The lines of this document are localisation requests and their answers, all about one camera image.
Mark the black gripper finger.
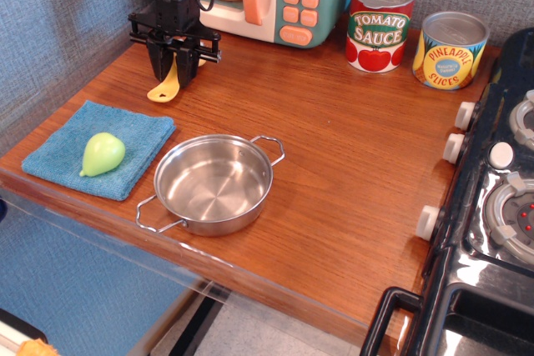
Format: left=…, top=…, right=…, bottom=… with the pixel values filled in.
left=146, top=38, right=174, bottom=82
left=176, top=46, right=199, bottom=88

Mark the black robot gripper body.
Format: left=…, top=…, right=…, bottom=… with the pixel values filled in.
left=128, top=0, right=221, bottom=63

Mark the yellow dish brush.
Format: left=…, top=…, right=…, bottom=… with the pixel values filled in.
left=146, top=51, right=207, bottom=104

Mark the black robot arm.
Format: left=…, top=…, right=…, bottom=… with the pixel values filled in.
left=128, top=0, right=220, bottom=88

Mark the green plastic pear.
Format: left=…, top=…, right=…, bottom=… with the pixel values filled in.
left=79, top=132, right=126, bottom=177

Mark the stainless steel pan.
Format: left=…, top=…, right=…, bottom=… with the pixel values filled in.
left=135, top=134, right=285, bottom=237

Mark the blue folded cloth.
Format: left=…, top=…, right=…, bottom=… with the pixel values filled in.
left=22, top=101, right=175, bottom=201

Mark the tomato sauce can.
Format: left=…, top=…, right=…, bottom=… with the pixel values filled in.
left=345, top=0, right=415, bottom=73

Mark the pineapple slices can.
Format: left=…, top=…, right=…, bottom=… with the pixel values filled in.
left=412, top=11, right=490, bottom=91

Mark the orange plush object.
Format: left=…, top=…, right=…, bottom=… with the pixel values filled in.
left=16, top=338, right=59, bottom=356

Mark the black toy stove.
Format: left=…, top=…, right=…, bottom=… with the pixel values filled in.
left=361, top=28, right=533, bottom=355

